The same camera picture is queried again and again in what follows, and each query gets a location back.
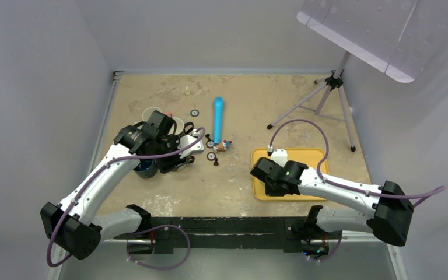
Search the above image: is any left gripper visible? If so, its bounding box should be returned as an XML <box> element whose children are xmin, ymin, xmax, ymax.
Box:
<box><xmin>153</xmin><ymin>135</ymin><xmax>190</xmax><ymax>173</ymax></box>

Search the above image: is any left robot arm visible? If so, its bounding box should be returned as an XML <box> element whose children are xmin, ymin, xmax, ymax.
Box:
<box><xmin>40</xmin><ymin>111</ymin><xmax>205</xmax><ymax>260</ymax></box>

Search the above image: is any blue toy microphone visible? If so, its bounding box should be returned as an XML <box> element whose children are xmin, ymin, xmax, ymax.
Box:
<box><xmin>213</xmin><ymin>96</ymin><xmax>224</xmax><ymax>145</ymax></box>

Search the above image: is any purple cable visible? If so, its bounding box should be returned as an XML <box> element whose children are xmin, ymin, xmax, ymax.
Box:
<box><xmin>46</xmin><ymin>127</ymin><xmax>206</xmax><ymax>271</ymax></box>
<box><xmin>267</xmin><ymin>118</ymin><xmax>447</xmax><ymax>264</ymax></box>

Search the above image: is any dark blue ceramic mug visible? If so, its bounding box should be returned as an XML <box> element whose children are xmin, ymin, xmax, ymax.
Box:
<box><xmin>133</xmin><ymin>160</ymin><xmax>158</xmax><ymax>179</ymax></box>

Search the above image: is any cream chess piece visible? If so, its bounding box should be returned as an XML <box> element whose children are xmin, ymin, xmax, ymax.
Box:
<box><xmin>184</xmin><ymin>86</ymin><xmax>191</xmax><ymax>95</ymax></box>

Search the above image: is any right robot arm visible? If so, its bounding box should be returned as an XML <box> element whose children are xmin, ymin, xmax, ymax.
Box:
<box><xmin>250</xmin><ymin>157</ymin><xmax>414</xmax><ymax>247</ymax></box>

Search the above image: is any yellow plastic tray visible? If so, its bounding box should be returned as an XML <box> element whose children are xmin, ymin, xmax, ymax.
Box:
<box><xmin>251</xmin><ymin>148</ymin><xmax>326</xmax><ymax>202</ymax></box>

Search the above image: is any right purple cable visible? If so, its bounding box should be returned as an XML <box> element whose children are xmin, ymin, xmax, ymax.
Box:
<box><xmin>267</xmin><ymin>118</ymin><xmax>447</xmax><ymax>264</ymax></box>

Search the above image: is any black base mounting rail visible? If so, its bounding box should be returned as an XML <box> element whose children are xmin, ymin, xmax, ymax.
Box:
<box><xmin>117</xmin><ymin>216</ymin><xmax>341</xmax><ymax>254</ymax></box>

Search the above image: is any grey teal ceramic mug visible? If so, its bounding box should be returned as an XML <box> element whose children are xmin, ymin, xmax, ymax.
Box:
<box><xmin>132</xmin><ymin>121</ymin><xmax>145</xmax><ymax>129</ymax></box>

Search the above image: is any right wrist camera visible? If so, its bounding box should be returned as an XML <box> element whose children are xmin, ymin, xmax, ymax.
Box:
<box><xmin>267</xmin><ymin>146</ymin><xmax>288</xmax><ymax>167</ymax></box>

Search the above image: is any pink ceramic mug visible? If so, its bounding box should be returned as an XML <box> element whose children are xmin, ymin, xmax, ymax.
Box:
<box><xmin>142</xmin><ymin>106</ymin><xmax>173</xmax><ymax>121</ymax></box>

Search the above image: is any translucent perforated panel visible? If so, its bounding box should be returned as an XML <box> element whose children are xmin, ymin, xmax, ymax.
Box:
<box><xmin>297</xmin><ymin>0</ymin><xmax>448</xmax><ymax>83</ymax></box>

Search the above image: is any black ceramic mug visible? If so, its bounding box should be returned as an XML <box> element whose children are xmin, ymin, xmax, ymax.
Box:
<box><xmin>173</xmin><ymin>117</ymin><xmax>194</xmax><ymax>137</ymax></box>

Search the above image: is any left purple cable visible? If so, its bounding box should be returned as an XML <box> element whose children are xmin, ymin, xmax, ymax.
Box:
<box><xmin>46</xmin><ymin>127</ymin><xmax>206</xmax><ymax>271</ymax></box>

